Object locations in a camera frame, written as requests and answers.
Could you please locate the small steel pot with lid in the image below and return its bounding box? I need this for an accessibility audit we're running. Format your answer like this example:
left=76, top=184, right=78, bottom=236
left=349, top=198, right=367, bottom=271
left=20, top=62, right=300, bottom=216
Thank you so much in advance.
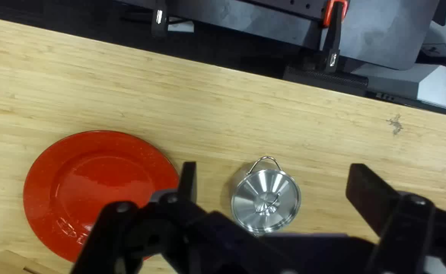
left=230, top=154, right=303, bottom=238

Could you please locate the black table clamp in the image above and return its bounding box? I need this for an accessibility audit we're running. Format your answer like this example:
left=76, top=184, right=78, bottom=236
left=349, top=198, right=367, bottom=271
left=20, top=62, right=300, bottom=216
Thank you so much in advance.
left=149, top=0, right=172, bottom=38

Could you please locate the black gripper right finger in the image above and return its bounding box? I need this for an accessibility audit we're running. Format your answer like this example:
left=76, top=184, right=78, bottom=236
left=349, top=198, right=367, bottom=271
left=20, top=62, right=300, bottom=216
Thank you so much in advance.
left=346, top=163, right=446, bottom=274

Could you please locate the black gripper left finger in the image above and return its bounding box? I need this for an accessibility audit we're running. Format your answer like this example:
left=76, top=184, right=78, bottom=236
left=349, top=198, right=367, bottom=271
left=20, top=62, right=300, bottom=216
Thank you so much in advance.
left=69, top=160, right=219, bottom=274

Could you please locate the red round plate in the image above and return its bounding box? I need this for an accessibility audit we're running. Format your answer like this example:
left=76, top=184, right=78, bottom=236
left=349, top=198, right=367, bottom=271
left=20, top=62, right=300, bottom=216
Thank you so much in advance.
left=23, top=129, right=181, bottom=263

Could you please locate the orange handled black clamp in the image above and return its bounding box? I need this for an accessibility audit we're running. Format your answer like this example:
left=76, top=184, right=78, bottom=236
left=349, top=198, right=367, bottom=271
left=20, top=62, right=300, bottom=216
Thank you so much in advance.
left=318, top=0, right=352, bottom=73

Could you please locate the white box with black print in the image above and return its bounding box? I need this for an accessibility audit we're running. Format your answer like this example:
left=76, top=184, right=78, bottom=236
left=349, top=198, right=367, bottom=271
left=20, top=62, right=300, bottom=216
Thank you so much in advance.
left=417, top=64, right=446, bottom=116

